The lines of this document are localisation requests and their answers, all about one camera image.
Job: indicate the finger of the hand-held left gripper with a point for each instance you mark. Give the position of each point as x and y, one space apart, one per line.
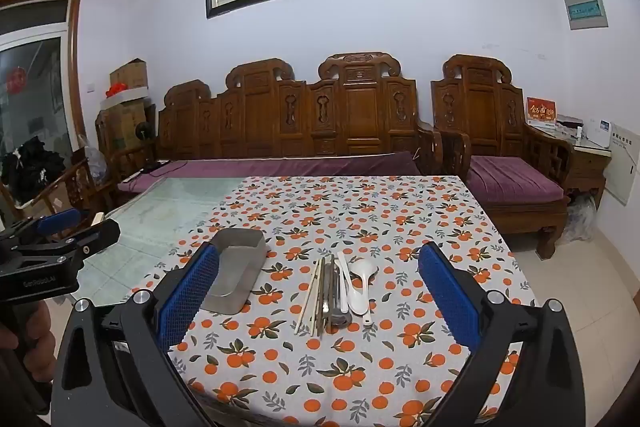
95 237
60 222

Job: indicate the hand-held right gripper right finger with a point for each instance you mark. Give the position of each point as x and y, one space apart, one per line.
445 297

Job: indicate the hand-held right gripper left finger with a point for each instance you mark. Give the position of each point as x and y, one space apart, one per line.
192 292

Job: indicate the stainless steel rectangular tray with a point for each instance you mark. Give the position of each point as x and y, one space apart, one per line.
240 267

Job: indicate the white round soup spoon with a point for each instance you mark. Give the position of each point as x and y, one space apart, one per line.
362 271

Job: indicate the wooden chopstick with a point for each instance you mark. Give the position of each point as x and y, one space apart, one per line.
318 307
313 302
306 302
322 312

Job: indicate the person's left hand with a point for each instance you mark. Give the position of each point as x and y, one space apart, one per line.
37 337

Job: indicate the small cream box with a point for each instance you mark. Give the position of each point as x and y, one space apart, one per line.
98 219

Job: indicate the wooden side chair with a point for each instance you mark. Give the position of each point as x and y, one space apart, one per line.
75 187

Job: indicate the dark clothes pile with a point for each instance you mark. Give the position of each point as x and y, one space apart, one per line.
30 172

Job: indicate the clear plastic bag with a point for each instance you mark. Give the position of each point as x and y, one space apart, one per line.
94 162

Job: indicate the large cardboard box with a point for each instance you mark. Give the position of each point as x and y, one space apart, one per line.
122 127

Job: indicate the metal fork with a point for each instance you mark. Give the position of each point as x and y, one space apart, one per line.
331 302

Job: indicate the small black fan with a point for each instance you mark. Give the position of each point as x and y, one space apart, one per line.
145 132

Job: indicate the orange fruit print tablecloth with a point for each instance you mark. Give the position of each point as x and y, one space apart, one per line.
350 217

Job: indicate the purple armchair cushion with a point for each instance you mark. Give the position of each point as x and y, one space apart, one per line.
510 179

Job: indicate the orange-red item on boxes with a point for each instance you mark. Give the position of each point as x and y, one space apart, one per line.
116 90

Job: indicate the white flat box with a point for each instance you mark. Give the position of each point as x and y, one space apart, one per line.
139 96

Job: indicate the red round door decoration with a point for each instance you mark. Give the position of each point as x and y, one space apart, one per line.
15 80

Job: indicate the wooden framed glass door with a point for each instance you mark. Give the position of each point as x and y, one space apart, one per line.
45 72

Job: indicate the plastic bag under side table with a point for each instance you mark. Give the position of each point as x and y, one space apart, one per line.
580 219

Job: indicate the small brown cardboard box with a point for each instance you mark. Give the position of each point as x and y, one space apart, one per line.
129 74

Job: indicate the purple sofa cushion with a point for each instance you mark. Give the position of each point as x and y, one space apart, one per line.
300 167

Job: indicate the wooden side table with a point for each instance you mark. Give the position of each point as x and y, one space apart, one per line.
585 167

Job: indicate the carved wooden armchair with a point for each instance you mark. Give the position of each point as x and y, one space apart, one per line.
475 107

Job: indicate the carved wooden sofa bench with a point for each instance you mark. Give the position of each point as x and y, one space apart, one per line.
360 117

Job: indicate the red desk calendar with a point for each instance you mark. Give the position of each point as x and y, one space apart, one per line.
541 113

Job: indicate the white tabletop device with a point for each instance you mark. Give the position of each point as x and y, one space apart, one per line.
597 132

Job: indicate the white wall panel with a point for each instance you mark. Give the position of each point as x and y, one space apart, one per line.
620 167

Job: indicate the wall electrical panel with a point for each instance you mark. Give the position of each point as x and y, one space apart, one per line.
585 9

